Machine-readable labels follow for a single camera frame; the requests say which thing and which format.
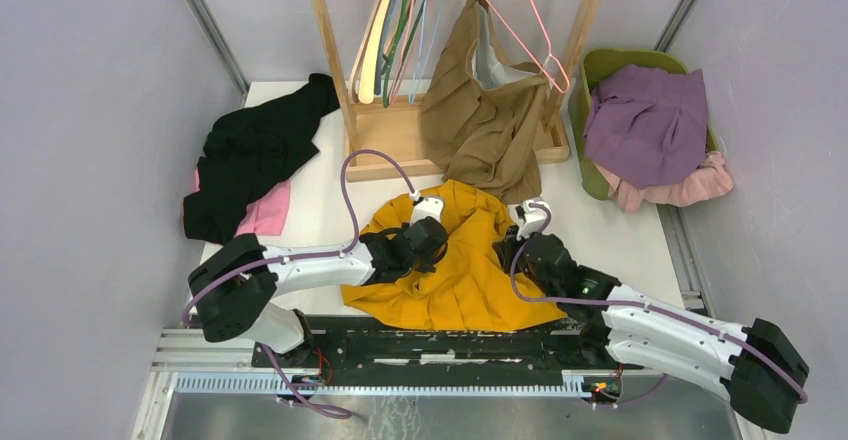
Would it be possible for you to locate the yellow garment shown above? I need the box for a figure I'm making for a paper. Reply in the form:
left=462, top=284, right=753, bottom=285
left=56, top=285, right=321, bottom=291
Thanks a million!
left=341, top=180, right=566, bottom=332

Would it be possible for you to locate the tan pleated skirt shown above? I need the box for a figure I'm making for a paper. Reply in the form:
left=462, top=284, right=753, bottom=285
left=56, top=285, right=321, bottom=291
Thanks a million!
left=419, top=0, right=548, bottom=204

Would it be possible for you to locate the pink wire hanger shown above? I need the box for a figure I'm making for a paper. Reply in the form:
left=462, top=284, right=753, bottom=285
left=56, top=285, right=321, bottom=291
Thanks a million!
left=484, top=0, right=571, bottom=94
left=383, top=0, right=417, bottom=108

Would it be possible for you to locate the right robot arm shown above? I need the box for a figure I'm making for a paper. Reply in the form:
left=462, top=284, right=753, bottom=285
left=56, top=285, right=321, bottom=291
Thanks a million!
left=493, top=227, right=810, bottom=434

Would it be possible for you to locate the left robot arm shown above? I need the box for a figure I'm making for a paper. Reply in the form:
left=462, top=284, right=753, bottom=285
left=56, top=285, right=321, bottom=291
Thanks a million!
left=187, top=217, right=448, bottom=367

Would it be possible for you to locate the wooden hanger rack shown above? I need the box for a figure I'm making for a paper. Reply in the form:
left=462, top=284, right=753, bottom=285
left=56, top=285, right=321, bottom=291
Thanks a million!
left=311, top=0, right=601, bottom=182

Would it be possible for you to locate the beige wooden hanger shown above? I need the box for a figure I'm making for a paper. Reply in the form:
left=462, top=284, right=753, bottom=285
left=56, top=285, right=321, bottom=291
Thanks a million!
left=348, top=0, right=391, bottom=105

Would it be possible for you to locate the grey plastic hanger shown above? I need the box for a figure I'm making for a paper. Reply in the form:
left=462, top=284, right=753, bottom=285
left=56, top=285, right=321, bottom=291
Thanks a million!
left=373, top=0, right=397, bottom=96

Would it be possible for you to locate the green plastic hanger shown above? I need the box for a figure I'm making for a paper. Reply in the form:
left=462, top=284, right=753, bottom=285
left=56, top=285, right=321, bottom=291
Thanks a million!
left=375, top=0, right=431, bottom=108

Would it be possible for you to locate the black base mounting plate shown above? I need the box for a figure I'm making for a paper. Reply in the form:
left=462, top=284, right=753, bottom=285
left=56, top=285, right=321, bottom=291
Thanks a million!
left=277, top=316, right=619, bottom=388

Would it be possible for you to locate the purple garment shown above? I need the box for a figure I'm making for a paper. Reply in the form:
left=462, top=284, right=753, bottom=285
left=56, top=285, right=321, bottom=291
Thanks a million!
left=583, top=64, right=708, bottom=188

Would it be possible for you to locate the black garment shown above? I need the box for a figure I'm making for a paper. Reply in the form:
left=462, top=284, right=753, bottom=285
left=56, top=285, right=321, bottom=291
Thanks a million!
left=182, top=73, right=341, bottom=247

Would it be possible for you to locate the light pink ruffled garment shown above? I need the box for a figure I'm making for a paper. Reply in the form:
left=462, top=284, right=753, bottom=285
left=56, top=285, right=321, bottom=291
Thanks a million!
left=597, top=151, right=734, bottom=212

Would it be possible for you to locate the green plastic bin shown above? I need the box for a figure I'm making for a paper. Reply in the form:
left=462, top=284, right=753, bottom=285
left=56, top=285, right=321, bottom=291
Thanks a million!
left=569, top=48, right=718, bottom=200

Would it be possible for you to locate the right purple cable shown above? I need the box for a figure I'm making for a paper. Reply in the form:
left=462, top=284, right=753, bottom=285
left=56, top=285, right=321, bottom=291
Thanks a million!
left=508, top=202, right=810, bottom=408

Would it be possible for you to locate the purple cable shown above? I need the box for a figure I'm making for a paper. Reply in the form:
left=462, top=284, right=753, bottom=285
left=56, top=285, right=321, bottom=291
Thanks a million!
left=508, top=202, right=810, bottom=408
left=181, top=149, right=423, bottom=420

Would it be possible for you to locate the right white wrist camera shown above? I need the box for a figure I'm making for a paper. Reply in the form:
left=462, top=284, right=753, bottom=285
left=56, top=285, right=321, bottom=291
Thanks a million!
left=515, top=197, right=552, bottom=240

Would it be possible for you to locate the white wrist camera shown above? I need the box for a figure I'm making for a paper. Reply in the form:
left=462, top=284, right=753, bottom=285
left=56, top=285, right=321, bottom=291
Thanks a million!
left=515, top=197, right=552, bottom=240
left=409, top=191, right=445, bottom=224

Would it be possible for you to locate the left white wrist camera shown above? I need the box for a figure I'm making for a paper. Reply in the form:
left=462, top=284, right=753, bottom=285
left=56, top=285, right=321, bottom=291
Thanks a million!
left=409, top=191, right=445, bottom=224

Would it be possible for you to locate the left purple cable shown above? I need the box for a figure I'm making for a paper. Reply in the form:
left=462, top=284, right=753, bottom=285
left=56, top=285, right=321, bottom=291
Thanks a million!
left=181, top=149, right=423, bottom=420

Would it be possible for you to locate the blue wire hanger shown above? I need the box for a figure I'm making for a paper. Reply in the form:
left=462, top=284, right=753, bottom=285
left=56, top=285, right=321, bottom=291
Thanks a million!
left=407, top=0, right=430, bottom=104

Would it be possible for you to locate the aluminium frame rail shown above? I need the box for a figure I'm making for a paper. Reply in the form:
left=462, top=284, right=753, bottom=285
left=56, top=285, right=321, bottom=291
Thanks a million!
left=131, top=318, right=764, bottom=439

